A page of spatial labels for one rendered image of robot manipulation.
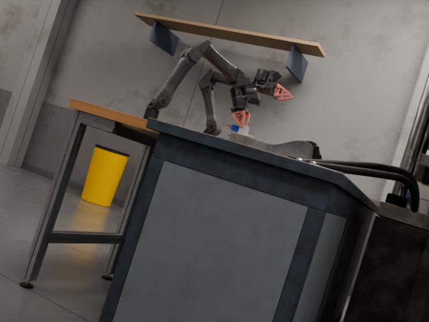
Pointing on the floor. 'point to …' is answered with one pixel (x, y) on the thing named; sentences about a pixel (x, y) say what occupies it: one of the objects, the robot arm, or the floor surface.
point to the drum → (104, 175)
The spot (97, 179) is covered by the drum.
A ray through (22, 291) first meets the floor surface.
